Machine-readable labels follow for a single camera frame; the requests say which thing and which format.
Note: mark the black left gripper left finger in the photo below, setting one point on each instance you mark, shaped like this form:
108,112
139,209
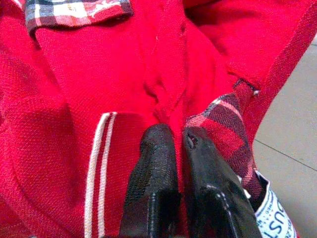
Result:
153,173

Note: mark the red polo shirt plaid trim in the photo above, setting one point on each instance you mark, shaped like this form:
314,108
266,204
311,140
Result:
99,74

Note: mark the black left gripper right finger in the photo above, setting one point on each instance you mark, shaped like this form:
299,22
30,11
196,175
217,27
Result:
210,188

